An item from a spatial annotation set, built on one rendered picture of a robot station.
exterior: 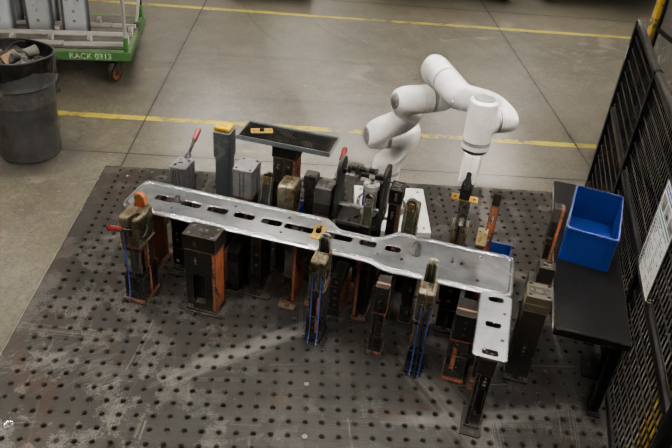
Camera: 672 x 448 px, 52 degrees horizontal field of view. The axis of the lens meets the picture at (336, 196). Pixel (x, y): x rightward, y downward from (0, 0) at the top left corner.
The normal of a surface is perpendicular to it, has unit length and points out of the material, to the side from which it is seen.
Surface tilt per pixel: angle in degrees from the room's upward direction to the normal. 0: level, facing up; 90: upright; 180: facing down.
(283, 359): 0
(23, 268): 0
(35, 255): 0
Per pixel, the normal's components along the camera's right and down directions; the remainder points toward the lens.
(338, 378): 0.07, -0.84
